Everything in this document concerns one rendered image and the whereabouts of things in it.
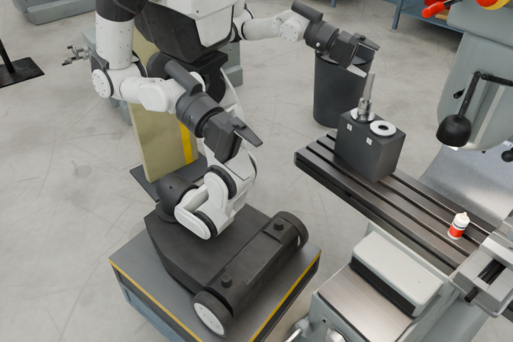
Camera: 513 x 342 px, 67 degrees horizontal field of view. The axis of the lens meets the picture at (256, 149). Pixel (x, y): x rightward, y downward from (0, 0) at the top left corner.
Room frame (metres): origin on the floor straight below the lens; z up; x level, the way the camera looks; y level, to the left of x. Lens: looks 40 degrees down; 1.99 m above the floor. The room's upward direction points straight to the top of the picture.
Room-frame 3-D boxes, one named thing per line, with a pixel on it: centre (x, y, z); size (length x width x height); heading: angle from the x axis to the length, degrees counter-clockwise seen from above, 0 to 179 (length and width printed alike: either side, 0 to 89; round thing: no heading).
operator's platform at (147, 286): (1.12, 0.20, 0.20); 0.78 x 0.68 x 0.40; 52
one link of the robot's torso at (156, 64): (1.16, 0.24, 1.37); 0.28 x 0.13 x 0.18; 52
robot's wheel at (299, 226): (1.18, -0.16, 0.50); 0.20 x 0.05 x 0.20; 52
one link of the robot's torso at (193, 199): (1.15, 0.22, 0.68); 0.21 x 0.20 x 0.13; 52
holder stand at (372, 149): (1.15, -0.42, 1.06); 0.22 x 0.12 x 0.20; 33
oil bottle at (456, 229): (0.80, -0.65, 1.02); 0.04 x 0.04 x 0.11
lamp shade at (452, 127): (0.74, -0.47, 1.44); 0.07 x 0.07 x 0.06
